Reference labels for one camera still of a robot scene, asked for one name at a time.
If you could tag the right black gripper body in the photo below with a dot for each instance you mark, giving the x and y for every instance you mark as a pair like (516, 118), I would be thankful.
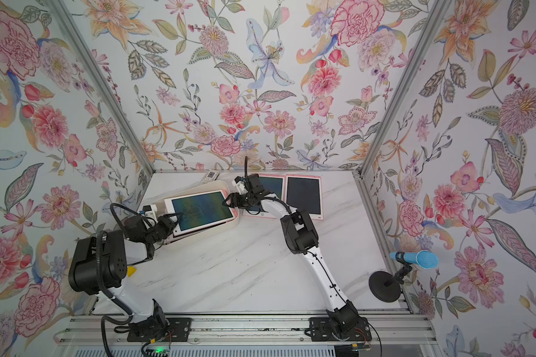
(246, 201)

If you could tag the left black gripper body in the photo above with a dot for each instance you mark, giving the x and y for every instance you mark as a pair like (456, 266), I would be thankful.
(158, 232)

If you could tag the cream plastic storage box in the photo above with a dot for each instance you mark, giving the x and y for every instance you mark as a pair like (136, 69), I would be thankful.
(165, 186)

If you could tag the pink writing tablet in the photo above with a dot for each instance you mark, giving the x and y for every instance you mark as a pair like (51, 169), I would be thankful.
(270, 185)
(199, 211)
(305, 193)

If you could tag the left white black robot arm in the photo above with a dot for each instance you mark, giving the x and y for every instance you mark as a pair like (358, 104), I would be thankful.
(100, 267)

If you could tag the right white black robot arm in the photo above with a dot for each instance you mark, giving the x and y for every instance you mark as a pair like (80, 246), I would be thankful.
(343, 322)

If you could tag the yellow sticky tape strip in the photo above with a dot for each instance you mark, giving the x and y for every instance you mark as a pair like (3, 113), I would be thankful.
(131, 271)

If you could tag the blue microphone on stand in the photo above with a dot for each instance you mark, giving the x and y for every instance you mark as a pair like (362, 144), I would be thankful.
(387, 287)

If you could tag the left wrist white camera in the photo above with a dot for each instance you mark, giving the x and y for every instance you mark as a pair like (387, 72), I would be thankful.
(149, 211)

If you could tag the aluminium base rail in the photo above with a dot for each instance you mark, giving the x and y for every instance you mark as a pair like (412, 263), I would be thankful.
(387, 327)

